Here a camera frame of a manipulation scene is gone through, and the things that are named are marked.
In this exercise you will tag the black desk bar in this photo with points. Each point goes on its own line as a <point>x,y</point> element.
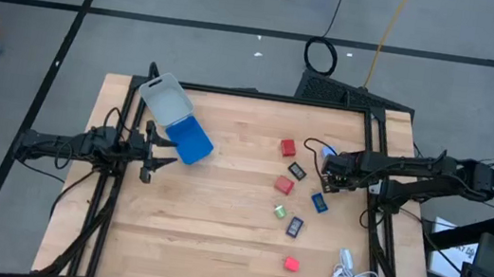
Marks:
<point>464,233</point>

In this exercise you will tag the green wall charger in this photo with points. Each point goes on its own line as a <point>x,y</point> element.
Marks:
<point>280,212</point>

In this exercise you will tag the blue plastic bin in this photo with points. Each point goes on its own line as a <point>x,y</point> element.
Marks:
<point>189,140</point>

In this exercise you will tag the blue digital thermometer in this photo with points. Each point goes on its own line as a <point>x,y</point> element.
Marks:
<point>319,202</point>

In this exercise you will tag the black aluminium table frame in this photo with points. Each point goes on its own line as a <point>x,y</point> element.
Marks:
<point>281,98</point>

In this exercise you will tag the black mesh panel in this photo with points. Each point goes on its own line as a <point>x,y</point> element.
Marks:
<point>330,89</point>

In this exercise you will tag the white paper sheet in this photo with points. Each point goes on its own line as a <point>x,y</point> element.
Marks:
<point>445,267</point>

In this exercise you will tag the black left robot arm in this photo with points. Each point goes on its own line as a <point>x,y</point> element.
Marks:
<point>50,143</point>

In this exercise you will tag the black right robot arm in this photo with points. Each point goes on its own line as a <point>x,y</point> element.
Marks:
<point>438,175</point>

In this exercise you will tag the grey plastic bin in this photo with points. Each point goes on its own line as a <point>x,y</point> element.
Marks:
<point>166,99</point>

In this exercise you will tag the navy digital thermometer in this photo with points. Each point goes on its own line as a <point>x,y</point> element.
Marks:
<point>294,227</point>

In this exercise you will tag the bright red wall charger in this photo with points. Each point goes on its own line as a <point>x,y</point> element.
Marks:
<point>291,264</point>

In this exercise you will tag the black digital thermometer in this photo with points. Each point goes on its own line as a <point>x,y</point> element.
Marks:
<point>296,171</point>

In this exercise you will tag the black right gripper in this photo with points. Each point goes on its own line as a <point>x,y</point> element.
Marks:
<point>345,170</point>

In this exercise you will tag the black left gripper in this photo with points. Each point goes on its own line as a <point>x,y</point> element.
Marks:
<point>148,152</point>

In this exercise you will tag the grey metal bracket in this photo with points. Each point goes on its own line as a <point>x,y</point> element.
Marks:
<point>374,189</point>

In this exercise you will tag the light blue wall charger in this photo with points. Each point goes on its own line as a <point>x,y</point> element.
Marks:
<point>328,150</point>

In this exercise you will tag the dark red wall charger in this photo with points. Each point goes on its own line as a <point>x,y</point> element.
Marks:
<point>284,185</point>
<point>288,148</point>

